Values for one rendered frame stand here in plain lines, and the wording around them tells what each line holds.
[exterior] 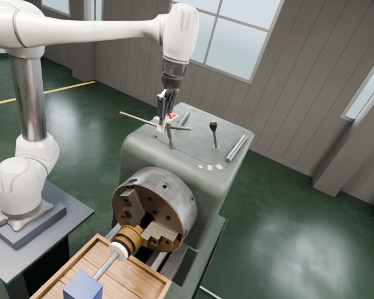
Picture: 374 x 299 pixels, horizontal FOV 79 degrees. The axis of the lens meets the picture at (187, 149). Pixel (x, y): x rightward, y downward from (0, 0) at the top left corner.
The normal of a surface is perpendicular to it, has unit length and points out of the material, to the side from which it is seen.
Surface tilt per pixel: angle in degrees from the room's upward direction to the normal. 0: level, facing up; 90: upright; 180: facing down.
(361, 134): 90
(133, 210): 54
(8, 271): 0
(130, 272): 0
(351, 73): 90
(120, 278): 0
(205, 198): 90
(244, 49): 90
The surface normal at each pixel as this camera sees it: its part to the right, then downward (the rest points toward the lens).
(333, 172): -0.44, 0.40
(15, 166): 0.23, -0.75
